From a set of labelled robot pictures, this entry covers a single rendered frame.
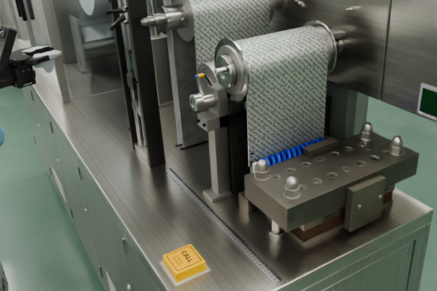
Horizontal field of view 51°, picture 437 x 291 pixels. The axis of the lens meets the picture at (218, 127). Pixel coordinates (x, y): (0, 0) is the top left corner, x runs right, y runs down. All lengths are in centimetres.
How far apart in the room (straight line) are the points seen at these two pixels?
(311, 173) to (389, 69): 31
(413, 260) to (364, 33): 58
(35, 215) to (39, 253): 37
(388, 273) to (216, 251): 44
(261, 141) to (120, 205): 41
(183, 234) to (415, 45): 67
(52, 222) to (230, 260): 194
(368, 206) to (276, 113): 30
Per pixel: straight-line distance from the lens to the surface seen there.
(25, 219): 296
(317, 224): 106
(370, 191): 109
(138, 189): 129
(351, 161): 114
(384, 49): 116
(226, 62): 103
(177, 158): 142
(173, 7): 123
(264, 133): 110
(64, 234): 275
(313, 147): 115
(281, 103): 110
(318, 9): 130
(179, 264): 100
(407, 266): 130
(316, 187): 103
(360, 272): 115
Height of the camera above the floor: 159
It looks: 26 degrees down
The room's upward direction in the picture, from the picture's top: 3 degrees counter-clockwise
